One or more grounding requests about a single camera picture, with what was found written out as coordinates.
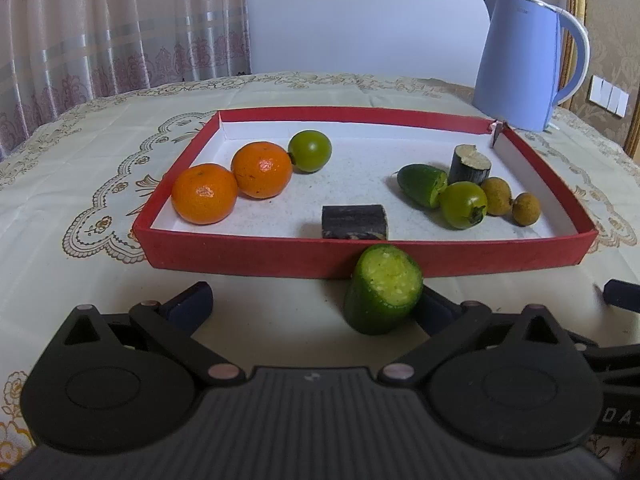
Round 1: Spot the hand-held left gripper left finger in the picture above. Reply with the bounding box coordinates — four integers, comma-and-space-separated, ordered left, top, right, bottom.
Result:
50, 281, 247, 389

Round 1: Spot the blue electric kettle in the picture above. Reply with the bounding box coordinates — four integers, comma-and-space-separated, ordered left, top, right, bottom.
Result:
472, 0, 591, 133

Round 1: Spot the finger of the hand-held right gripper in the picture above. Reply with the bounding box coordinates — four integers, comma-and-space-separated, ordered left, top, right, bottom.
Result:
602, 280, 640, 311
570, 337, 640, 386

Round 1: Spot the pink patterned curtain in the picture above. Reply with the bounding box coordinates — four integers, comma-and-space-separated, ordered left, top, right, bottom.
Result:
0, 0, 251, 161

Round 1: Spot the white wall light switch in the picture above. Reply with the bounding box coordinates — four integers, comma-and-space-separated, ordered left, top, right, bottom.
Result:
589, 75, 630, 118

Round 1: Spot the brown longan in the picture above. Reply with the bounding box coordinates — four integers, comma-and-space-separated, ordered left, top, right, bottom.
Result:
511, 192, 543, 227
480, 176, 514, 217

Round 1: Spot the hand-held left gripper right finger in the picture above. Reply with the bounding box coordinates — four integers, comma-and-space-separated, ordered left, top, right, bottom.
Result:
377, 287, 581, 388

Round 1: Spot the small cucumber piece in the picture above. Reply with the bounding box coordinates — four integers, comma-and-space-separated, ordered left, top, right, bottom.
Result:
397, 163, 449, 210

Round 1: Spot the dark sugarcane piece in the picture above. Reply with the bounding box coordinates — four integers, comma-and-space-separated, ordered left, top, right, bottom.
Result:
321, 204, 389, 241
447, 144, 493, 187

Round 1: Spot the large cut cucumber piece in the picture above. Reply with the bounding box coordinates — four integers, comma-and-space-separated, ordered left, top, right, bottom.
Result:
343, 243, 425, 336

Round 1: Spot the green tomato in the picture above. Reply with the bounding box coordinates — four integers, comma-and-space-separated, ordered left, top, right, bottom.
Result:
287, 130, 333, 174
439, 181, 488, 231

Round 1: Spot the orange mandarin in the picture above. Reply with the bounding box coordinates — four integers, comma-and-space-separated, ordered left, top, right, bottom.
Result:
171, 163, 239, 226
231, 141, 294, 200

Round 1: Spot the gold framed wall panel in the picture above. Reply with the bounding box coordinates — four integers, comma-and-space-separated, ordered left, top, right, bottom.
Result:
562, 0, 640, 158

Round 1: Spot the red cardboard box tray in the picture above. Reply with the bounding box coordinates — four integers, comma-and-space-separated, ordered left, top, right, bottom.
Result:
132, 106, 599, 281

